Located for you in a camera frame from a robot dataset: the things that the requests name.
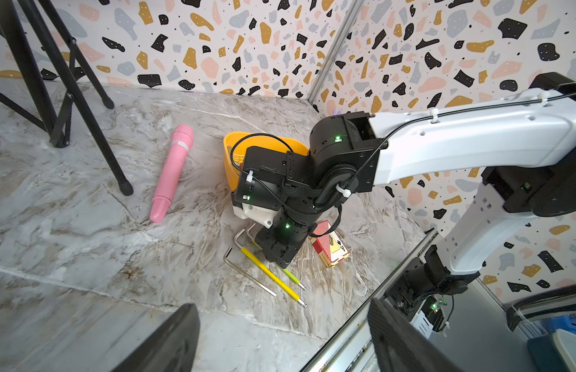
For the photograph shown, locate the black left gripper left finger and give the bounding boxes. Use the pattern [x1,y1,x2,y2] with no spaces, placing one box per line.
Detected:
[114,304,200,371]

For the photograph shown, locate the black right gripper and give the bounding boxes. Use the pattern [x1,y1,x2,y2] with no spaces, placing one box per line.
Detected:
[259,207,321,269]

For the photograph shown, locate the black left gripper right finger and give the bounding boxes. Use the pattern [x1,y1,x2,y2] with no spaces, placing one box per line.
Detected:
[367,299,455,371]

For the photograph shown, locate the green sleeved hex key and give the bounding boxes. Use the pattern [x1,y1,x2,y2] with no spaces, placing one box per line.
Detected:
[246,223,307,291]

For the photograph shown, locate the yellow sleeved hex key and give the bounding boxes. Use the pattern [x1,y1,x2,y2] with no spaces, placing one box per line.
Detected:
[233,229,308,308]

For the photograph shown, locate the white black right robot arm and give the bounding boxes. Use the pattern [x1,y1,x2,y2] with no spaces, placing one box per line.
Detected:
[255,72,576,318]

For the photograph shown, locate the playing card box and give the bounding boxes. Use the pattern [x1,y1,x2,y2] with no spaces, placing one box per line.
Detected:
[309,231,350,268]

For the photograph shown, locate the bare silver hex key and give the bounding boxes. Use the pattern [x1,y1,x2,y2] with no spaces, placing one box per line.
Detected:
[224,246,277,298]

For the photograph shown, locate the yellow plastic storage box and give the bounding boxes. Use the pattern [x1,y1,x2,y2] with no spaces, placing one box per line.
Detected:
[224,132,309,192]

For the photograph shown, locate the pink cylindrical massager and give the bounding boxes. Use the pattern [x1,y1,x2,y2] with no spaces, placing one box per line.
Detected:
[150,124,193,223]

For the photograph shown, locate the black perforated music stand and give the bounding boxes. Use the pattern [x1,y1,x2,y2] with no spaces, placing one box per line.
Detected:
[0,0,134,197]

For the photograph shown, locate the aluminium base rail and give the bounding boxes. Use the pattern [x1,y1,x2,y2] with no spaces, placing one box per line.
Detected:
[302,229,438,371]

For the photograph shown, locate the aluminium corner post right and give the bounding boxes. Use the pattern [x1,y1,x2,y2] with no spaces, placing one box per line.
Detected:
[307,0,365,105]

